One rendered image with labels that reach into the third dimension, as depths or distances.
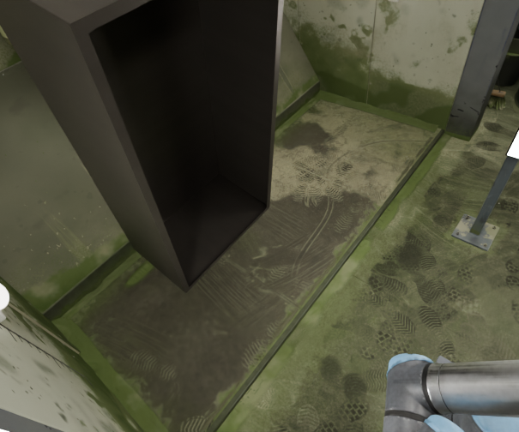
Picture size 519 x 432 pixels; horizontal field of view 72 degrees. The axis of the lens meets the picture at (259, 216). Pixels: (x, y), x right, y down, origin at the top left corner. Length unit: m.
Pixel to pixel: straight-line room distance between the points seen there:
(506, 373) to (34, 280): 2.12
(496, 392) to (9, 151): 2.22
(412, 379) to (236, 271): 1.50
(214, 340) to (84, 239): 0.96
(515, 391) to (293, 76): 2.82
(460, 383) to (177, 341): 1.53
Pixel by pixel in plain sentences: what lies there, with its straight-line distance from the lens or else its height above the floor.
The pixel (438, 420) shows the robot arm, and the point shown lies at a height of 1.15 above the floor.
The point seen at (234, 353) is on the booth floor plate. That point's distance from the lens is 1.93.
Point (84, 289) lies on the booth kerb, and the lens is 2.38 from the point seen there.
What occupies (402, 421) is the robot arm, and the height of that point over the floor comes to 1.05.
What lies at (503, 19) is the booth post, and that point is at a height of 0.84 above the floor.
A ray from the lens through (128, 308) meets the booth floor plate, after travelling 2.25.
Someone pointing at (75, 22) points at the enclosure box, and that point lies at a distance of 0.73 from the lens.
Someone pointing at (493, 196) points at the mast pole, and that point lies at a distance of 2.22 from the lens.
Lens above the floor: 1.82
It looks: 48 degrees down
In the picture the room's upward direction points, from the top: 12 degrees counter-clockwise
